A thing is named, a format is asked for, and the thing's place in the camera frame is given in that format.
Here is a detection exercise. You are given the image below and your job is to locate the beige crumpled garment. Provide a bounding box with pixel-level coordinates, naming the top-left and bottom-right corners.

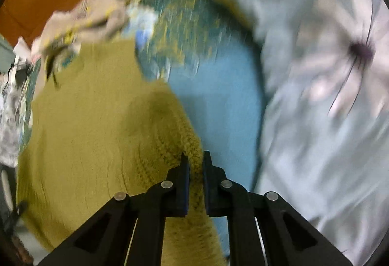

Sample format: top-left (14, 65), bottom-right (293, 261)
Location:
top-left (30, 0), bottom-right (131, 56)

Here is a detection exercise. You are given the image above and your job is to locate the mustard yellow knit sweater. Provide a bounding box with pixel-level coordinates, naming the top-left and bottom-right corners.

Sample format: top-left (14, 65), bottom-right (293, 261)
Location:
top-left (16, 40), bottom-right (227, 266)

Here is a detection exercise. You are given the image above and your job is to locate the blue bed sheet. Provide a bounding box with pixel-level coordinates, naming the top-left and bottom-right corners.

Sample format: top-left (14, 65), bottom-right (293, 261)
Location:
top-left (167, 40), bottom-right (265, 260)

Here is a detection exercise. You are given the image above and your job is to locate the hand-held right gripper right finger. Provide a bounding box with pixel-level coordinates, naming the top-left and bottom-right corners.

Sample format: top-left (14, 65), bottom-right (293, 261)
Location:
top-left (203, 150), bottom-right (354, 266)

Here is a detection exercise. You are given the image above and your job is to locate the grey white patterned cloth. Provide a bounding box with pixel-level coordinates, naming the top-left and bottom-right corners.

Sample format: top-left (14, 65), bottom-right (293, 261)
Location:
top-left (0, 56), bottom-right (41, 167)

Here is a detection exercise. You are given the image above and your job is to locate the grey printed cloth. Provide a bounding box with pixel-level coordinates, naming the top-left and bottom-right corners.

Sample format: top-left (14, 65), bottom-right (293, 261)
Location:
top-left (194, 0), bottom-right (389, 266)

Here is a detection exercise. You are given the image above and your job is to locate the dark green patterned blanket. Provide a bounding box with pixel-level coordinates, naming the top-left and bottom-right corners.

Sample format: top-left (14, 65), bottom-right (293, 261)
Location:
top-left (112, 0), bottom-right (244, 82)

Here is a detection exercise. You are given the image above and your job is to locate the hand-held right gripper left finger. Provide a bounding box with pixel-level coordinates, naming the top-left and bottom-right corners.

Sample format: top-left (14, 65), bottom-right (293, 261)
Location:
top-left (37, 152), bottom-right (191, 266)

